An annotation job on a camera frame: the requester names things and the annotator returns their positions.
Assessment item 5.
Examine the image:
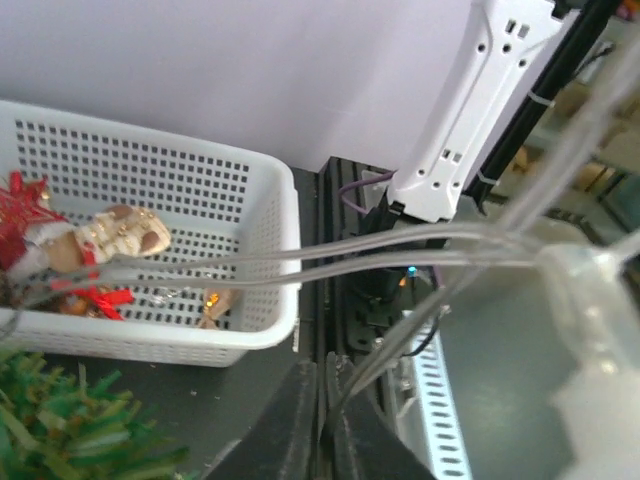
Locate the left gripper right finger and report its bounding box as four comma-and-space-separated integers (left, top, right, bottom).
322, 352, 434, 480

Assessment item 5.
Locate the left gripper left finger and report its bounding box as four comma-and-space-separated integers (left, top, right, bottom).
206, 361, 317, 480

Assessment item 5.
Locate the small green christmas tree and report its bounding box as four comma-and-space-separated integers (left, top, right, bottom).
1, 350, 200, 479

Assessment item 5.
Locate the white plastic basket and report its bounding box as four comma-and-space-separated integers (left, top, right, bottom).
1, 101, 301, 367

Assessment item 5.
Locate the clear string loop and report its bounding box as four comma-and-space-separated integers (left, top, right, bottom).
0, 0, 640, 480

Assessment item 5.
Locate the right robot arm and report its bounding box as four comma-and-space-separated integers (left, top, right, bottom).
359, 1, 562, 233

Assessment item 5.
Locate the burlap bow ornament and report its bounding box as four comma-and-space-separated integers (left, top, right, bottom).
197, 288, 240, 330

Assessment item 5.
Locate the red ribbon bow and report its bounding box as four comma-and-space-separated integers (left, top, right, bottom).
54, 286, 134, 321

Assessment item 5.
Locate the snowman doll ornament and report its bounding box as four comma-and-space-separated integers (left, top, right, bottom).
6, 205, 171, 282

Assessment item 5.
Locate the red star ornament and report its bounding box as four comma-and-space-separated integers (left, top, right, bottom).
1, 170, 66, 271

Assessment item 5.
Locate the white slotted cable duct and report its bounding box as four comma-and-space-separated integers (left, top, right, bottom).
395, 322, 473, 479

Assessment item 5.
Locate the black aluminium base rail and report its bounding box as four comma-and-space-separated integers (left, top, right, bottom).
294, 155, 451, 431

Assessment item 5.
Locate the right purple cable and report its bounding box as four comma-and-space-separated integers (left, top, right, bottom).
339, 168, 399, 214

